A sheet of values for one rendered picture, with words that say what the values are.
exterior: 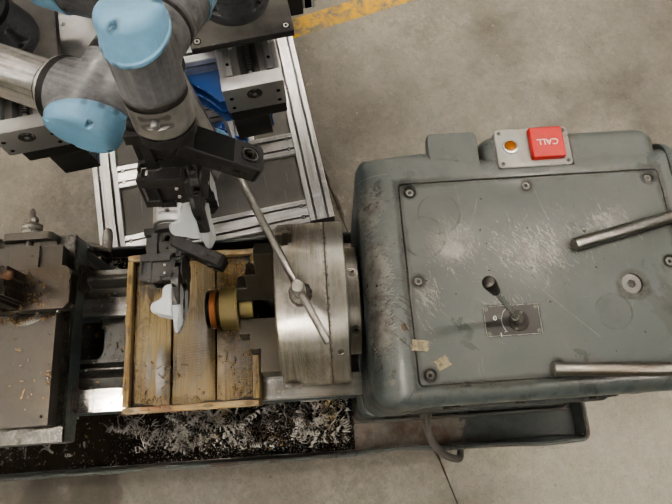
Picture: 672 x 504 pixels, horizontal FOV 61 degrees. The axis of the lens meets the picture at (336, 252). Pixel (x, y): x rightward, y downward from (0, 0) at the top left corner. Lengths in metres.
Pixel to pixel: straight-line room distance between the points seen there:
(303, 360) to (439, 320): 0.25
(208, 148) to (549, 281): 0.60
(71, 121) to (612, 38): 2.51
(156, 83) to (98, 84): 0.30
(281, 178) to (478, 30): 1.20
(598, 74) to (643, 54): 0.24
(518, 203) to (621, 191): 0.18
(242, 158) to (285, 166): 1.45
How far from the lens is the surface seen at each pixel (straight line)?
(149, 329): 1.39
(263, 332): 1.10
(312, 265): 0.99
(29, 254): 1.44
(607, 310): 1.05
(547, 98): 2.74
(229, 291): 1.12
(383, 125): 2.52
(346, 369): 1.04
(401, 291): 0.96
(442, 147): 1.07
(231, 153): 0.76
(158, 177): 0.77
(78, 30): 1.54
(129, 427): 1.74
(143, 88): 0.67
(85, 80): 0.97
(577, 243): 1.04
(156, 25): 0.64
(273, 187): 2.17
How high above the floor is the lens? 2.19
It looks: 73 degrees down
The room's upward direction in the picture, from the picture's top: straight up
